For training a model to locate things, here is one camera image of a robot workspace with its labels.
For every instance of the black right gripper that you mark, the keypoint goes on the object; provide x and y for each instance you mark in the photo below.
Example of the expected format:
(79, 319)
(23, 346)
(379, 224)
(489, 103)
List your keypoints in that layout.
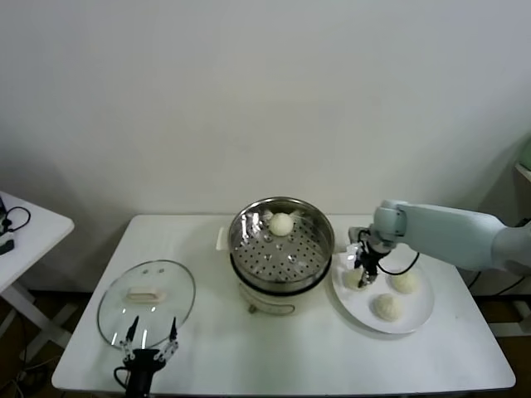
(373, 246)

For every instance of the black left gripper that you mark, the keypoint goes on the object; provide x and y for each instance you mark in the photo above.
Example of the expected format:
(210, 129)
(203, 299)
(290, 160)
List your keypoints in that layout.
(145, 360)

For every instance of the white steamed baozi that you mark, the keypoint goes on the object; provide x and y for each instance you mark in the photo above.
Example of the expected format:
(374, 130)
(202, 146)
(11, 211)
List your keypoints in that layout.
(386, 307)
(352, 281)
(282, 224)
(404, 283)

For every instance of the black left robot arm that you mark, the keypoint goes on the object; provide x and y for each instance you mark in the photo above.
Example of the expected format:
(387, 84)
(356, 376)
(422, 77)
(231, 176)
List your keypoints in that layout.
(139, 387)

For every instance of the light blue right robot arm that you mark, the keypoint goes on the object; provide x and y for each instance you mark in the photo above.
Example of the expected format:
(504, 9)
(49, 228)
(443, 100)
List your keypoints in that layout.
(448, 236)

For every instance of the stainless steel steamer basket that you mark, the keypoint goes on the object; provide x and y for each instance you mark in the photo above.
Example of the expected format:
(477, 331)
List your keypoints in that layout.
(282, 257)

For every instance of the white round plate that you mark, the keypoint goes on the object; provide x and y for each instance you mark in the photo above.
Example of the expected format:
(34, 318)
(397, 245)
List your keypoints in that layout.
(398, 323)

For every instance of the cream electric cooker base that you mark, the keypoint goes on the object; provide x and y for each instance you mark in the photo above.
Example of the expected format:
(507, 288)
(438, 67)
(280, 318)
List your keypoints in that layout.
(269, 300)

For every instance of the white side table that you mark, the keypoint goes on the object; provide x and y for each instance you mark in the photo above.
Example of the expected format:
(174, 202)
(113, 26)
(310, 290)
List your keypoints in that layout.
(37, 232)

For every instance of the white and dark power adapter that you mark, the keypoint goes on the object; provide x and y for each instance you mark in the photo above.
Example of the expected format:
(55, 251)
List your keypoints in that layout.
(7, 244)

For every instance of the white furniture frame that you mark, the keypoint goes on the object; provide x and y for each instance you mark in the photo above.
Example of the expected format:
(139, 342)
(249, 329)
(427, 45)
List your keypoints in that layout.
(514, 321)

